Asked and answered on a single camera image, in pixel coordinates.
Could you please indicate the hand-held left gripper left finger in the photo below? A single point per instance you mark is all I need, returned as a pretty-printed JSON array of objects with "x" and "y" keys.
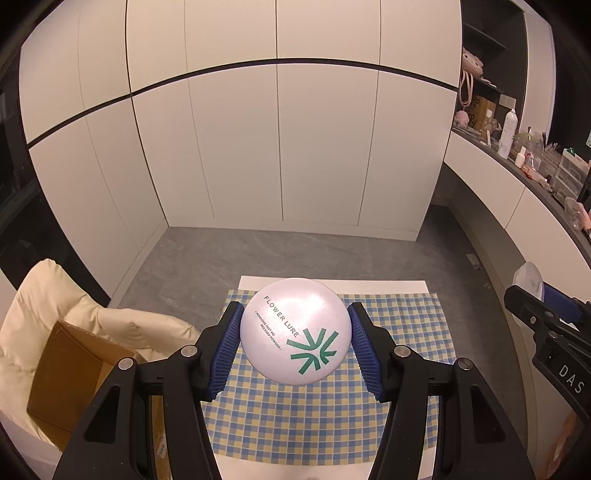
[{"x": 228, "y": 350}]

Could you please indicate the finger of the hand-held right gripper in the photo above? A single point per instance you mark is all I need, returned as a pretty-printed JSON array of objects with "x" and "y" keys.
[
  {"x": 561, "y": 302},
  {"x": 526, "y": 309}
]

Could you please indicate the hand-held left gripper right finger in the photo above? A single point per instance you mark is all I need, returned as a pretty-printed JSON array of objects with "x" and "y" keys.
[{"x": 364, "y": 350}]

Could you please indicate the small translucent container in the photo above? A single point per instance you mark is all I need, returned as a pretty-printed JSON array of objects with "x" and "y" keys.
[{"x": 528, "y": 279}]

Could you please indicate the white round compact green logo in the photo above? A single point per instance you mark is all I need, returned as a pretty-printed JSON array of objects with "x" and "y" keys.
[{"x": 286, "y": 332}]

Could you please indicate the brown cardboard box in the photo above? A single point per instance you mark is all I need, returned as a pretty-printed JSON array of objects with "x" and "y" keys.
[{"x": 60, "y": 378}]

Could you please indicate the blue yellow checked tablecloth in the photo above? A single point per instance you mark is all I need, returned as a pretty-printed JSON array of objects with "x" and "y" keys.
[{"x": 415, "y": 323}]

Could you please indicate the metal floor outlet plate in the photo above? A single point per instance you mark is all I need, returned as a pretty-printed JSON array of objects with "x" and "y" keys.
[{"x": 474, "y": 261}]

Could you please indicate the white low table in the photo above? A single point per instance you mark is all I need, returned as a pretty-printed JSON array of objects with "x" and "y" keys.
[{"x": 258, "y": 281}]

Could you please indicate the clear glass cup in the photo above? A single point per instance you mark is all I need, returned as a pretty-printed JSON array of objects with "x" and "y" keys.
[{"x": 575, "y": 212}]

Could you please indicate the clear drawer organizer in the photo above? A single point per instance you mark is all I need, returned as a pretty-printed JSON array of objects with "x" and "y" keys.
[{"x": 570, "y": 173}]

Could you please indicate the small white bottle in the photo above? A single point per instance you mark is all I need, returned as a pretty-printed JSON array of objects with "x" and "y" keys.
[{"x": 520, "y": 157}]

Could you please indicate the clear acrylic organizer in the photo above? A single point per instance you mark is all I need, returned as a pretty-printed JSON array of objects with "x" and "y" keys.
[{"x": 535, "y": 145}]

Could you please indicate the tall white spray bottle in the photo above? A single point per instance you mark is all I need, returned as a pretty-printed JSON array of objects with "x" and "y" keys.
[{"x": 507, "y": 136}]

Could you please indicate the cream padded armchair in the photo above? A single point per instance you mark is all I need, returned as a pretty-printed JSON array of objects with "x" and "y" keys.
[{"x": 46, "y": 295}]

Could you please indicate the brown box with paw print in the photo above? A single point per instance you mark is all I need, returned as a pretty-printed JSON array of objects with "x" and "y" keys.
[{"x": 482, "y": 115}]

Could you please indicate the pink plush toy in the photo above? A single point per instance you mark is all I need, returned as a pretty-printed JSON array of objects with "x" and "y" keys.
[{"x": 462, "y": 119}]

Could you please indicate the white wardrobe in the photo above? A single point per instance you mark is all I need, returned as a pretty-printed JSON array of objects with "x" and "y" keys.
[{"x": 277, "y": 138}]

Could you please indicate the pink handbag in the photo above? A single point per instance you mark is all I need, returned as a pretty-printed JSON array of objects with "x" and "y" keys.
[{"x": 472, "y": 62}]

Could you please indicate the white wall switch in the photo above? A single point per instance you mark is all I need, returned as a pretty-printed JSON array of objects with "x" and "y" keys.
[{"x": 507, "y": 101}]

